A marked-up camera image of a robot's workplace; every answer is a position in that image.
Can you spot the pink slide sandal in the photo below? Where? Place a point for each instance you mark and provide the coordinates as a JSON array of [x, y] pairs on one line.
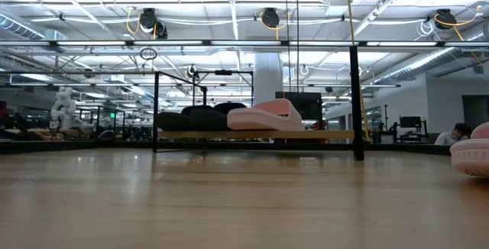
[[260, 121], [471, 157]]

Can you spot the wooden shelf black metal frame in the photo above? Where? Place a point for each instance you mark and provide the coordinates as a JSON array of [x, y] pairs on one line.
[[267, 134]]

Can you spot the black slide sandal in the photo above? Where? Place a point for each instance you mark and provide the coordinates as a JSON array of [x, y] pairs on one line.
[[210, 121], [172, 122]]

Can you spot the small monitor on stand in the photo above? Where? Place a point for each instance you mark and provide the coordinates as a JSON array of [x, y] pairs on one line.
[[410, 121]]

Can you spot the person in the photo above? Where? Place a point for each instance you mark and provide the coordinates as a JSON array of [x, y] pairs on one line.
[[449, 139]]

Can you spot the black background screen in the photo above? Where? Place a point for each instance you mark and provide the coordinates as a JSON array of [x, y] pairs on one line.
[[311, 105]]

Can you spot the white round pillar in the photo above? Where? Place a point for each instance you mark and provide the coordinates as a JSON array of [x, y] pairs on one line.
[[267, 81]]

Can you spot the black background station frame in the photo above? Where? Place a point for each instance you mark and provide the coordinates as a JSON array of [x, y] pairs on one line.
[[252, 88]]

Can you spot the black metal table frame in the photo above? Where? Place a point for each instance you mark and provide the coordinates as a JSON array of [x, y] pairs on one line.
[[76, 146]]

